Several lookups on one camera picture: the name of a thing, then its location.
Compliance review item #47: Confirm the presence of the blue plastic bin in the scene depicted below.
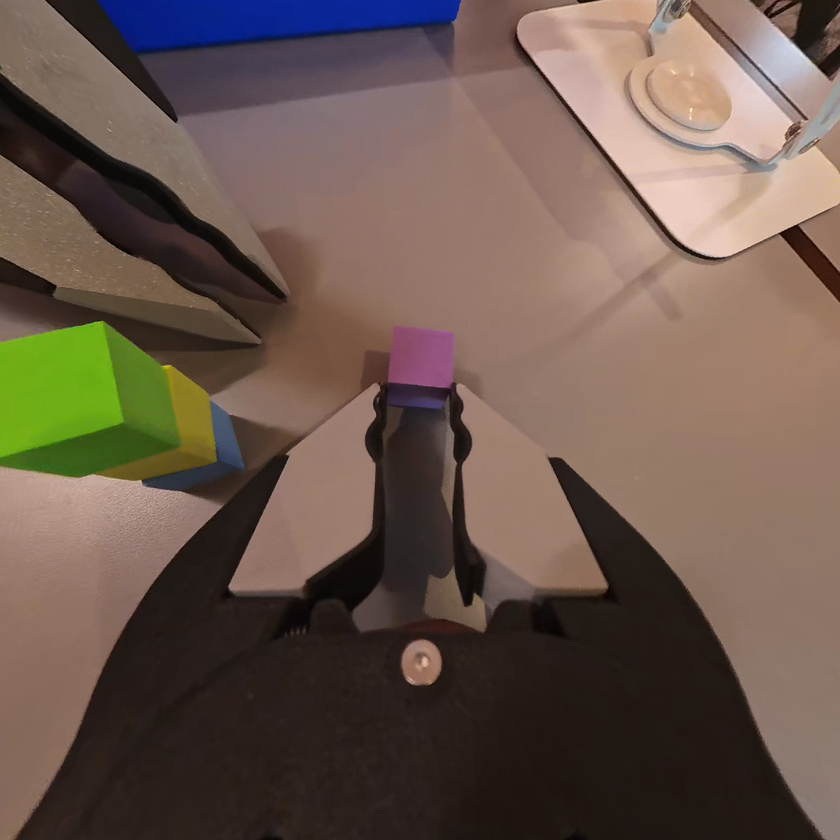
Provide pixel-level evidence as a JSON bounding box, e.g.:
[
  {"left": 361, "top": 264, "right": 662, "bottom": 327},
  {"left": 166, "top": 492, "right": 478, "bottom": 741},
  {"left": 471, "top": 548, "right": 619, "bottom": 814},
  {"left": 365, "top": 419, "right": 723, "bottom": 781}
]
[{"left": 97, "top": 0, "right": 462, "bottom": 53}]

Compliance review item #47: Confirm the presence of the blue foam cube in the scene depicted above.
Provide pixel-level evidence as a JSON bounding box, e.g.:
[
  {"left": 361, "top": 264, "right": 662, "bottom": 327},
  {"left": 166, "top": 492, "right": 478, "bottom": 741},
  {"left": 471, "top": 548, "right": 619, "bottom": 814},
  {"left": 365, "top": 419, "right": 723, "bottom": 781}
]
[{"left": 141, "top": 400, "right": 245, "bottom": 492}]

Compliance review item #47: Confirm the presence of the green foam cube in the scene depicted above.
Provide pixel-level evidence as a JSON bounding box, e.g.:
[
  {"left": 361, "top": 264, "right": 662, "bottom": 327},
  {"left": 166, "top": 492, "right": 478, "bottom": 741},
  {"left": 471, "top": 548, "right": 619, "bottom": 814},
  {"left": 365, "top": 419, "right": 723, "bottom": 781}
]
[{"left": 0, "top": 322, "right": 181, "bottom": 478}]

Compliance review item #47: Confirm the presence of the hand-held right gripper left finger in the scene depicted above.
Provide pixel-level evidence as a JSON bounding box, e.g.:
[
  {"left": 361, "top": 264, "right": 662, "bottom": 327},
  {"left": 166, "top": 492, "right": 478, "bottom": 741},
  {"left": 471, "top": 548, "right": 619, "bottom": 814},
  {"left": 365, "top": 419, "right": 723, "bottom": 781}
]
[{"left": 227, "top": 382, "right": 388, "bottom": 608}]

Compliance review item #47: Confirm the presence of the purple foam cube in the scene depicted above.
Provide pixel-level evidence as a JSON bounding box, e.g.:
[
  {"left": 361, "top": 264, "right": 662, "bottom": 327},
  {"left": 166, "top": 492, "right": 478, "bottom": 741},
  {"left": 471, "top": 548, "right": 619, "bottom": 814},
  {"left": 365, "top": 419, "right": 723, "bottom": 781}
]
[{"left": 386, "top": 326, "right": 455, "bottom": 409}]

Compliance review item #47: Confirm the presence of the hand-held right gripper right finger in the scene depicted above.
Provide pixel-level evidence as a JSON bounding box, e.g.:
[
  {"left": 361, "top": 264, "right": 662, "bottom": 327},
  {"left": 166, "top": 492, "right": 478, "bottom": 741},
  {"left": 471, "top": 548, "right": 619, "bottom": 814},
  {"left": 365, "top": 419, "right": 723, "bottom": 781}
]
[{"left": 448, "top": 382, "right": 610, "bottom": 606}]

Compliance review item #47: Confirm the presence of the yellow foam cube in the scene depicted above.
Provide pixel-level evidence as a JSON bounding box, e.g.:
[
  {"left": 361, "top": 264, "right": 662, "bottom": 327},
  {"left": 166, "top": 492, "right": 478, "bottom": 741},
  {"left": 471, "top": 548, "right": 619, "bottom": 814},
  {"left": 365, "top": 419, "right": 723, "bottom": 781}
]
[{"left": 98, "top": 364, "right": 217, "bottom": 482}]

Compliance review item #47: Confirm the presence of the white document stand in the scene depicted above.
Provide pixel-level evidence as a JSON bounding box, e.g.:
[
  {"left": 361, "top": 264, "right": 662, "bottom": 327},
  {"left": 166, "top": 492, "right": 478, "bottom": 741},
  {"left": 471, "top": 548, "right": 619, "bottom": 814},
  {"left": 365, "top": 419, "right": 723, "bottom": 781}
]
[{"left": 516, "top": 0, "right": 840, "bottom": 261}]

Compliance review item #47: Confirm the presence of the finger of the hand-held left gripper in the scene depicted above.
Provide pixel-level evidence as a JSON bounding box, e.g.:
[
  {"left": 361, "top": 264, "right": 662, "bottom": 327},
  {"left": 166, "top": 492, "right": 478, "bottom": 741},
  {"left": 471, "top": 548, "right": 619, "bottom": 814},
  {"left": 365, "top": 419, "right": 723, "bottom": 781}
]
[
  {"left": 0, "top": 0, "right": 291, "bottom": 304},
  {"left": 0, "top": 154, "right": 263, "bottom": 347}
]

